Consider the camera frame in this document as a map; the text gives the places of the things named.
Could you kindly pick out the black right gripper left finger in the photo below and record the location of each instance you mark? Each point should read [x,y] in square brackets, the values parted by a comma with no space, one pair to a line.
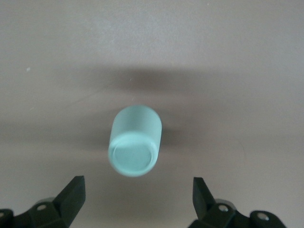
[47,213]

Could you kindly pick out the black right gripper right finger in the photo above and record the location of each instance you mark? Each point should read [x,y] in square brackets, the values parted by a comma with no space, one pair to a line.
[225,216]

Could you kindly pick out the mint green cup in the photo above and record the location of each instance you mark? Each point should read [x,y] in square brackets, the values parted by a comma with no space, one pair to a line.
[135,142]

